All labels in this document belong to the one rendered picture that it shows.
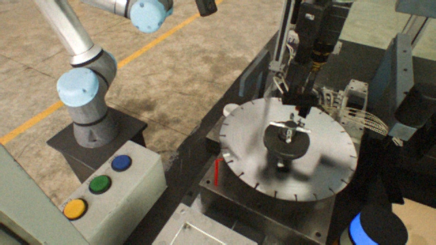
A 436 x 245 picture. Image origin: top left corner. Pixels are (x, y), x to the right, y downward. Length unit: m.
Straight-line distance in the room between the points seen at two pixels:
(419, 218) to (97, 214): 0.83
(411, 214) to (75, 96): 1.01
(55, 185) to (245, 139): 1.50
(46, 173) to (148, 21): 1.54
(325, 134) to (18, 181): 0.62
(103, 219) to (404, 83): 0.79
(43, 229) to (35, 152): 1.85
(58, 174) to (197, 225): 1.51
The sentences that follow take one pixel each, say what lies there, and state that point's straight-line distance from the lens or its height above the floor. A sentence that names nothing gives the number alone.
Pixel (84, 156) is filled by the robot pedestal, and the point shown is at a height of 0.75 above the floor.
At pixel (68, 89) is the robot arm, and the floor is 0.97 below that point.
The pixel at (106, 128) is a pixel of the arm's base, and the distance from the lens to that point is 0.92.
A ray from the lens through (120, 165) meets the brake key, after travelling 0.66.
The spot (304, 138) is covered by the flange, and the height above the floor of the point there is 0.96.
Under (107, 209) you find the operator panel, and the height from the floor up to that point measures 0.90.
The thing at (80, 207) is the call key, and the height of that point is 0.91.
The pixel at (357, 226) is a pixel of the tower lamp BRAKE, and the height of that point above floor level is 1.15.
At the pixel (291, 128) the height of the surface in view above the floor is 1.00.
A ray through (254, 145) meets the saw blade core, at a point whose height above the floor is 0.95.
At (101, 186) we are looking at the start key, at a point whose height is 0.91.
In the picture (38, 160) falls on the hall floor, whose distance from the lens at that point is 2.12.
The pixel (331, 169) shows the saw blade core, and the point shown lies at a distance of 0.63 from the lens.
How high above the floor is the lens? 1.41
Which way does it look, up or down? 44 degrees down
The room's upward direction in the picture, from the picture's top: 2 degrees clockwise
